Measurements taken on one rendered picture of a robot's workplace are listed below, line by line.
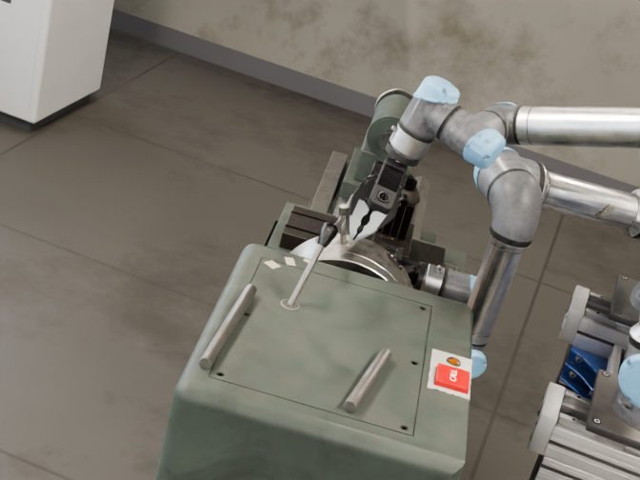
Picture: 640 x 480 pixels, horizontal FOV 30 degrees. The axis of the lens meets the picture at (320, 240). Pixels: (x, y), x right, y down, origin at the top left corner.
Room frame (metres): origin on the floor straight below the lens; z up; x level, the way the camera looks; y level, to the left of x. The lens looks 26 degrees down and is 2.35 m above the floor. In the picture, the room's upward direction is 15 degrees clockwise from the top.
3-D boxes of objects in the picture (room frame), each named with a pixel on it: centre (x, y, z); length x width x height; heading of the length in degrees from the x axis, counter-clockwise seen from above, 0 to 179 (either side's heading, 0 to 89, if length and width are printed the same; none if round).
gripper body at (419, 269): (2.53, -0.20, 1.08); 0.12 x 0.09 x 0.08; 88
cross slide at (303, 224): (2.86, -0.12, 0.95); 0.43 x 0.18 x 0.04; 88
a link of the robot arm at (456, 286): (2.52, -0.36, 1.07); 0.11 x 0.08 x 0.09; 88
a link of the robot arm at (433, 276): (2.52, -0.28, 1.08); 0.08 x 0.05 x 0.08; 178
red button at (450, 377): (1.81, -0.29, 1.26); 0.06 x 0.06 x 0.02; 88
